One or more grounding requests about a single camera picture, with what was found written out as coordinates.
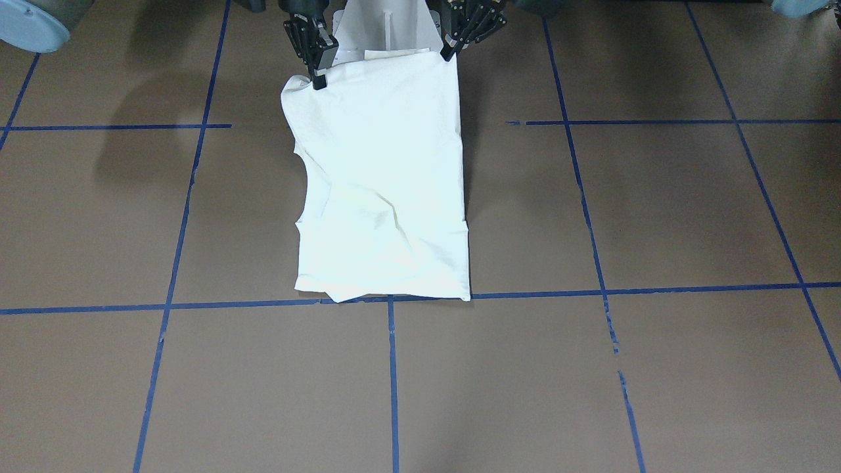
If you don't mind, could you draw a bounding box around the cream long sleeve shirt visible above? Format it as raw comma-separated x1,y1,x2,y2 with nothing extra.
279,51,471,302

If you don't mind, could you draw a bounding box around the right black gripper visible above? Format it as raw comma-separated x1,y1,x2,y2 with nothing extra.
279,1,338,91

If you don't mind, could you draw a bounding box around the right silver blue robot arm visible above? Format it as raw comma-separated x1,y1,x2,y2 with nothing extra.
1,1,339,89

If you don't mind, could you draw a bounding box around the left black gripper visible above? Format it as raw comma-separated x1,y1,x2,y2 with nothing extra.
440,1,507,62

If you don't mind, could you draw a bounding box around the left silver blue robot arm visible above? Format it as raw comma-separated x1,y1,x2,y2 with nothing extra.
440,1,839,62

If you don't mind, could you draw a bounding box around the white pedestal column base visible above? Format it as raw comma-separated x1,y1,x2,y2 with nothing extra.
332,1,443,66

